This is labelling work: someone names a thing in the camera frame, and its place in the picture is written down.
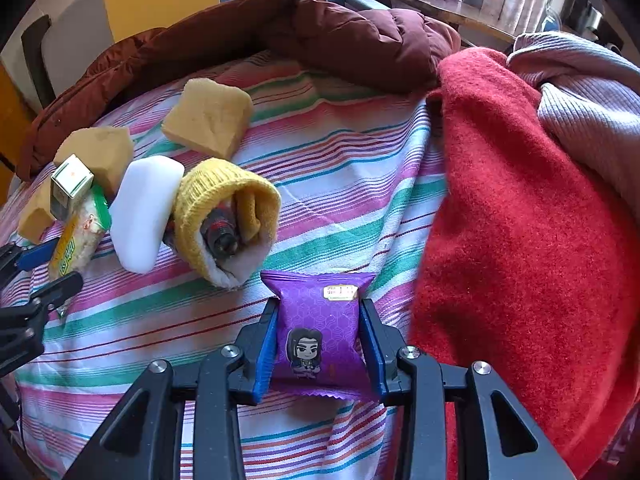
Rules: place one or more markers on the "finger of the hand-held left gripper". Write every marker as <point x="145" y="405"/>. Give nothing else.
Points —
<point x="55" y="290"/>
<point x="35" y="256"/>

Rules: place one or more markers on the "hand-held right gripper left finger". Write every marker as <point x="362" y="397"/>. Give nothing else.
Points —
<point x="263" y="355"/>

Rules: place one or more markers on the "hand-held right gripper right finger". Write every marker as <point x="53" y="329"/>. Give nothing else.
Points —
<point x="375" y="355"/>

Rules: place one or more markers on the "green yellow snack packet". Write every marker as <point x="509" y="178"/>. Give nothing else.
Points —
<point x="80" y="240"/>

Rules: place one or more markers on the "purple snack packet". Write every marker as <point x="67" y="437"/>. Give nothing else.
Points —
<point x="315" y="320"/>

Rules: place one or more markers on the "white foam block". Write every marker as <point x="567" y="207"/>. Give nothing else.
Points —
<point x="142" y="212"/>

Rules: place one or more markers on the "striped cloth covered desktop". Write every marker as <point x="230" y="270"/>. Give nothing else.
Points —
<point x="340" y="180"/>

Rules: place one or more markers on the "small green white box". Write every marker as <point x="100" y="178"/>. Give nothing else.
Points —
<point x="70" y="185"/>

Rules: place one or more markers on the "dark bottle inside hat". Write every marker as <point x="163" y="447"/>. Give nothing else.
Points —
<point x="220" y="232"/>

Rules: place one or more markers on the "wooden wardrobe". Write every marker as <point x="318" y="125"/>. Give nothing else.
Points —
<point x="10" y="125"/>

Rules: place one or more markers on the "red fleece blanket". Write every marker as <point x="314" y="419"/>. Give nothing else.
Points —
<point x="515" y="220"/>

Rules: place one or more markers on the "large yellow sponge block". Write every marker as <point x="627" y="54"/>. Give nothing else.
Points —
<point x="207" y="117"/>

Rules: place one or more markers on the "maroon down jacket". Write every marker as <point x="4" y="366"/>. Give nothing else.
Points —
<point x="340" y="35"/>

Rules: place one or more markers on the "lilac ribbed sweater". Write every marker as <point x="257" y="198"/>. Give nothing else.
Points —
<point x="585" y="95"/>

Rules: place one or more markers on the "wooden window desk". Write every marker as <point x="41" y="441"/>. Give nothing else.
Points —
<point x="450" y="15"/>

